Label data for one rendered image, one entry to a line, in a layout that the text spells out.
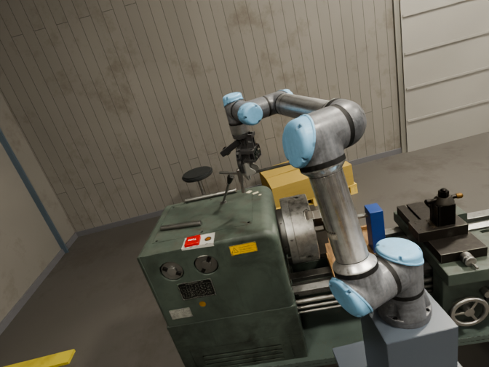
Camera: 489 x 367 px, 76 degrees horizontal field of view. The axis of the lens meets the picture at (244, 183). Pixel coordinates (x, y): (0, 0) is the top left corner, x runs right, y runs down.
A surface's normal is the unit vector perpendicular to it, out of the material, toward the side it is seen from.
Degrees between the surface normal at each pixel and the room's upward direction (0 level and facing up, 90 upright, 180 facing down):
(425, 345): 90
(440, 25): 90
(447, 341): 90
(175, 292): 90
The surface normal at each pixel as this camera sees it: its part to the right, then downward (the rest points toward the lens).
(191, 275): -0.03, 0.39
